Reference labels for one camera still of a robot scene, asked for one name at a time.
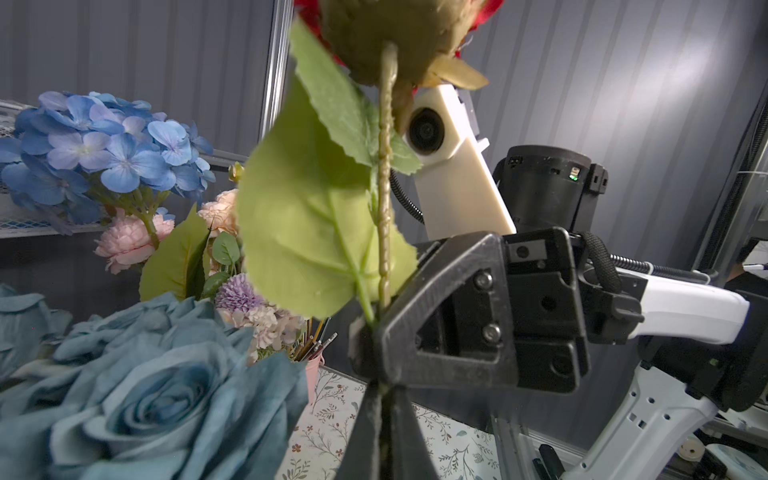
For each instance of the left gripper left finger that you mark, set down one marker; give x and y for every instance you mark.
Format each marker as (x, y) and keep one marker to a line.
(361, 460)

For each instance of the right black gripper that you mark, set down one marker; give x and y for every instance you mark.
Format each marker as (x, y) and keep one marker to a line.
(452, 326)

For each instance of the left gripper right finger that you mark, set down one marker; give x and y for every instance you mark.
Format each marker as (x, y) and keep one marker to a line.
(407, 455)

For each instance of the red flower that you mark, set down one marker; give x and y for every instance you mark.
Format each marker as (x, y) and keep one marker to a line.
(313, 204)

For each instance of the lilac small blossom sprig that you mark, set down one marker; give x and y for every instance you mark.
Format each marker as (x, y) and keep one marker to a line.
(274, 329)

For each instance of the light blue flower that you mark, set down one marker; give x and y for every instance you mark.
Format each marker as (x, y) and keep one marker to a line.
(162, 390)

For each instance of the cream peach rose stem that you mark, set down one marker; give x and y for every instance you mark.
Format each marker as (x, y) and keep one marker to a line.
(220, 214)

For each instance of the blue hydrangea flower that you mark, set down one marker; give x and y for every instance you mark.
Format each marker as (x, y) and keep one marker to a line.
(135, 158)

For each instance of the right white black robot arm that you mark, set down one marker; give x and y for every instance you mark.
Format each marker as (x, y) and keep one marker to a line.
(703, 347)

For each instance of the floral patterned table mat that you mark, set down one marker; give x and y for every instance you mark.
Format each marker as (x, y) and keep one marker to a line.
(325, 430)

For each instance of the pink pencil cup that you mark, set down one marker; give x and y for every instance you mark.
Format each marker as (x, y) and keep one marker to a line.
(312, 371)

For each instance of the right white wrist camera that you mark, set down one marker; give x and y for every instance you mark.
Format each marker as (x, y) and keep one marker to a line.
(455, 188)

